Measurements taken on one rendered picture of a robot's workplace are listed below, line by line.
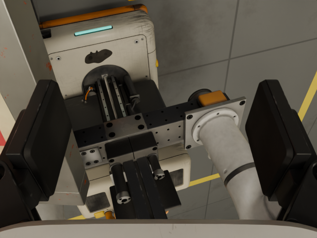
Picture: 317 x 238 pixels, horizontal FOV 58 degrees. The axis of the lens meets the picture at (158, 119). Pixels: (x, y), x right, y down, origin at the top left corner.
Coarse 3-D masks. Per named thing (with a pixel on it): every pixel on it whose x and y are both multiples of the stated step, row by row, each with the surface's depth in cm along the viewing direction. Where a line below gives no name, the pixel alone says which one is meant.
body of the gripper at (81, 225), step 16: (16, 224) 7; (32, 224) 7; (48, 224) 7; (64, 224) 7; (80, 224) 7; (96, 224) 7; (112, 224) 7; (128, 224) 7; (144, 224) 7; (160, 224) 7; (176, 224) 7; (192, 224) 7; (208, 224) 7; (224, 224) 7; (240, 224) 7; (256, 224) 7; (272, 224) 7; (288, 224) 7
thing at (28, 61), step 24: (0, 0) 20; (24, 0) 22; (0, 24) 21; (24, 24) 22; (0, 48) 22; (24, 48) 22; (0, 72) 24; (24, 72) 24; (48, 72) 27; (24, 96) 26; (72, 144) 35; (72, 168) 35; (72, 192) 39
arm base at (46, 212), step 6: (42, 204) 56; (48, 204) 57; (54, 204) 58; (42, 210) 56; (48, 210) 56; (54, 210) 57; (60, 210) 59; (42, 216) 55; (48, 216) 55; (54, 216) 56; (60, 216) 58
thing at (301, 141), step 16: (272, 80) 12; (256, 96) 12; (272, 96) 11; (256, 112) 12; (272, 112) 11; (288, 112) 10; (256, 128) 12; (272, 128) 11; (288, 128) 10; (304, 128) 11; (256, 144) 12; (272, 144) 11; (288, 144) 9; (304, 144) 9; (256, 160) 12; (272, 160) 11; (288, 160) 10; (304, 160) 9; (272, 176) 11; (288, 176) 10; (272, 192) 11; (288, 192) 10
